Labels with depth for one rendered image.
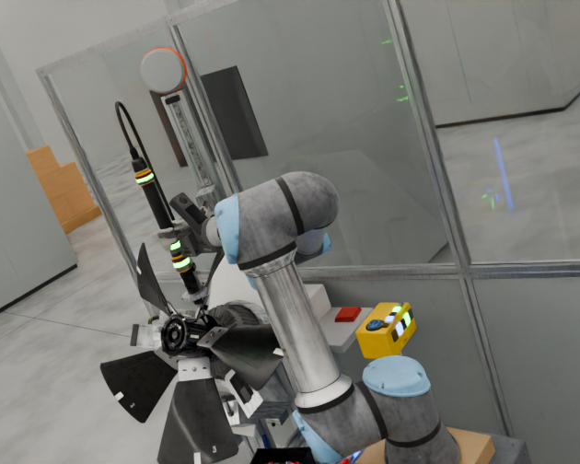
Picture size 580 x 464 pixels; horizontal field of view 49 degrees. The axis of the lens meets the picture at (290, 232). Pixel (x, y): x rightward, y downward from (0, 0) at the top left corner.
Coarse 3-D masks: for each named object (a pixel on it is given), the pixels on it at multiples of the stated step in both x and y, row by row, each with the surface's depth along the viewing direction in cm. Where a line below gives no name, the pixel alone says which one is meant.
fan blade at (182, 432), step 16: (176, 384) 180; (192, 384) 180; (208, 384) 181; (176, 400) 178; (192, 400) 178; (208, 400) 179; (176, 416) 176; (192, 416) 176; (208, 416) 177; (224, 416) 177; (176, 432) 175; (192, 432) 175; (208, 432) 175; (224, 432) 175; (160, 448) 175; (176, 448) 174; (192, 448) 173; (208, 448) 173; (224, 448) 173
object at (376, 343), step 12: (372, 312) 186; (384, 312) 184; (396, 324) 178; (360, 336) 179; (372, 336) 177; (384, 336) 174; (408, 336) 183; (372, 348) 179; (384, 348) 176; (396, 348) 178
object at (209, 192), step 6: (204, 186) 234; (210, 186) 234; (216, 186) 234; (198, 192) 231; (204, 192) 227; (210, 192) 226; (216, 192) 230; (198, 198) 226; (204, 198) 226; (210, 198) 226; (216, 198) 227; (198, 204) 227; (210, 204) 227; (210, 210) 228
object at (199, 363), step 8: (184, 360) 183; (192, 360) 183; (200, 360) 184; (208, 360) 184; (184, 368) 182; (200, 368) 183; (208, 368) 183; (184, 376) 181; (192, 376) 181; (200, 376) 182; (208, 376) 182
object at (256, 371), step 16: (224, 336) 178; (240, 336) 175; (256, 336) 173; (272, 336) 170; (224, 352) 172; (240, 352) 169; (256, 352) 167; (272, 352) 166; (240, 368) 166; (256, 368) 164; (272, 368) 162; (256, 384) 161
